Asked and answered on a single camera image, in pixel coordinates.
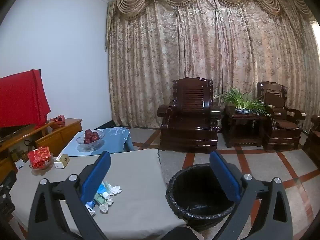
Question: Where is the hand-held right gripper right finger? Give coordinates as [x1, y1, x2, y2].
[209, 151, 293, 240]

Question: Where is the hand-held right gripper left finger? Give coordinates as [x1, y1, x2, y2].
[28, 151, 112, 240]

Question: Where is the blue green wrapper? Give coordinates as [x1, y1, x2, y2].
[94, 181, 112, 205]

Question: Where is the white tissue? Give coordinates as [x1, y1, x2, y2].
[105, 184, 122, 195]
[99, 197, 114, 214]

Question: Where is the black trash bin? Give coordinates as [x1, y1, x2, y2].
[166, 163, 242, 232]

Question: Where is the glass fruit bowl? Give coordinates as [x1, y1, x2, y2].
[76, 130, 105, 152]

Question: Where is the beige tissue box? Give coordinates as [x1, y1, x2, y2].
[54, 154, 70, 169]

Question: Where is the blue tablecloth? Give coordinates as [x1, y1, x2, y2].
[61, 127, 134, 157]

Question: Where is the small glass bowl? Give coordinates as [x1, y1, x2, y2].
[29, 155, 54, 172]

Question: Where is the dark wooden side table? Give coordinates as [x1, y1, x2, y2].
[222, 106, 268, 148]

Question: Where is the wooden television cabinet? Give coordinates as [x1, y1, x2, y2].
[0, 118, 83, 180]

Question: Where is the red patterned packet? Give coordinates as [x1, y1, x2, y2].
[27, 147, 52, 169]

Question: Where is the red mesh bag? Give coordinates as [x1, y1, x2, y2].
[47, 115, 66, 130]

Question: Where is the cushioned dark wooden armchair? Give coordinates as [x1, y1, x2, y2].
[257, 81, 307, 152]

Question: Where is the green potted plant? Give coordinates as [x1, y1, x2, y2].
[214, 86, 272, 117]

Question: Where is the brown seat cushion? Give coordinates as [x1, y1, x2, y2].
[274, 119, 302, 130]

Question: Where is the brown back cushion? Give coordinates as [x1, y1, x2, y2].
[264, 91, 285, 110]

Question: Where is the black television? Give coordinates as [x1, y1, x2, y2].
[0, 124, 35, 139]

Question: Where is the red cloth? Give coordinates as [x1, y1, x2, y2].
[0, 69, 51, 130]

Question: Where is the floral beige curtain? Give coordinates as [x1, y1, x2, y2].
[106, 0, 320, 130]

